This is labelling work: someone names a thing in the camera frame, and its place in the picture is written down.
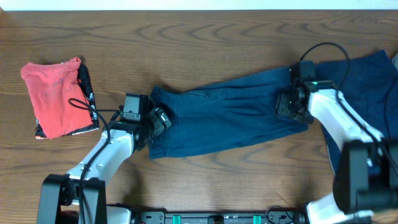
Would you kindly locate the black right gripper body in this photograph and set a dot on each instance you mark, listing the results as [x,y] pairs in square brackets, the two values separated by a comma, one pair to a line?
[286,106]

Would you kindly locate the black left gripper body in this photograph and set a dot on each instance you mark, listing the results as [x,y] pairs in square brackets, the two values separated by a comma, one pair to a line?
[153,127]

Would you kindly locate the dark blue denim shorts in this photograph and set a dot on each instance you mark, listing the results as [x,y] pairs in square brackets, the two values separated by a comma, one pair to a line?
[221,116]

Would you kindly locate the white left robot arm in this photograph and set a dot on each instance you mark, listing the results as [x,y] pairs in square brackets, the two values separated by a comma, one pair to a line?
[79,196]

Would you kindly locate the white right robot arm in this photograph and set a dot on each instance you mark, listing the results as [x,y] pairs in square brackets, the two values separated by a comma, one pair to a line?
[366,179]

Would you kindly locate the dark blue clothes pile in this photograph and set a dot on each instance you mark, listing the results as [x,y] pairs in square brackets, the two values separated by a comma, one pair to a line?
[370,89]

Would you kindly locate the folded black patterned garment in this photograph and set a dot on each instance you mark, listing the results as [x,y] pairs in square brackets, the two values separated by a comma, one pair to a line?
[84,83]

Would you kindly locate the folded red t-shirt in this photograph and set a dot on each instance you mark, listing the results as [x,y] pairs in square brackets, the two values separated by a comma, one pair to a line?
[50,87]

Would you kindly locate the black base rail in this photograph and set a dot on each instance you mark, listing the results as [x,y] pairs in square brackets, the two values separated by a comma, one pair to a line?
[273,215]

